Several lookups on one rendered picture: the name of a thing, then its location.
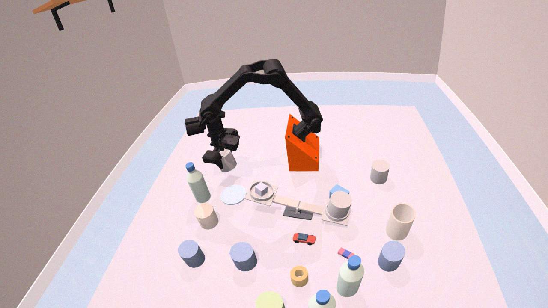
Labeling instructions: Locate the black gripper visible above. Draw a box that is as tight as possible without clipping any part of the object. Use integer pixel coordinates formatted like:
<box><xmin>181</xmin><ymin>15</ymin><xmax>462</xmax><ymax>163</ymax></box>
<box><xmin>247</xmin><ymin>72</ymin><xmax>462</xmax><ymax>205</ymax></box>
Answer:
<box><xmin>202</xmin><ymin>128</ymin><xmax>237</xmax><ymax>169</ymax></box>

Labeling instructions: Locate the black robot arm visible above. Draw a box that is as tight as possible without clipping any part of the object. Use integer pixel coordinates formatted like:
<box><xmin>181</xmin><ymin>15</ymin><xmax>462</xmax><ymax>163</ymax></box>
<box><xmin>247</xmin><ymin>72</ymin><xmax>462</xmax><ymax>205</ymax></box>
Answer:
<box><xmin>185</xmin><ymin>59</ymin><xmax>323</xmax><ymax>151</ymax></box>

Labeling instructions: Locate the red toy car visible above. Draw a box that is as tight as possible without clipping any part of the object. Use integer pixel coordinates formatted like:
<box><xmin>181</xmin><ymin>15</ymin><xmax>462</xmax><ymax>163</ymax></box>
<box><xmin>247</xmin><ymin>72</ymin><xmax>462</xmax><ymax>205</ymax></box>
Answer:
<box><xmin>293</xmin><ymin>233</ymin><xmax>316</xmax><ymax>245</ymax></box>

